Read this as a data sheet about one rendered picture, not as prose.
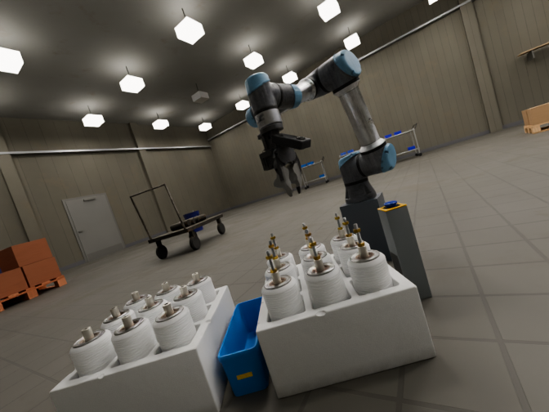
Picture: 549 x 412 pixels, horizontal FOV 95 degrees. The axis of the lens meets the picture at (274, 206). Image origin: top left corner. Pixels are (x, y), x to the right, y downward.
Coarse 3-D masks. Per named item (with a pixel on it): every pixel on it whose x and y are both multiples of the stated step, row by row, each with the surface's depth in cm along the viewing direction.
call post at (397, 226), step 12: (384, 216) 82; (396, 216) 80; (408, 216) 79; (384, 228) 85; (396, 228) 80; (408, 228) 80; (396, 240) 80; (408, 240) 80; (396, 252) 81; (408, 252) 80; (396, 264) 84; (408, 264) 81; (420, 264) 81; (408, 276) 81; (420, 276) 81; (420, 288) 81
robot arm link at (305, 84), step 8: (312, 72) 109; (304, 80) 107; (312, 80) 106; (304, 88) 103; (312, 88) 107; (320, 88) 108; (304, 96) 103; (312, 96) 109; (248, 112) 90; (248, 120) 92
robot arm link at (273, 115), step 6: (258, 114) 73; (264, 114) 72; (270, 114) 72; (276, 114) 73; (258, 120) 73; (264, 120) 72; (270, 120) 72; (276, 120) 72; (258, 126) 74; (264, 126) 73
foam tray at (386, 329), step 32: (352, 288) 66; (416, 288) 58; (288, 320) 60; (320, 320) 59; (352, 320) 59; (384, 320) 58; (416, 320) 58; (288, 352) 60; (320, 352) 60; (352, 352) 59; (384, 352) 59; (416, 352) 59; (288, 384) 61; (320, 384) 60
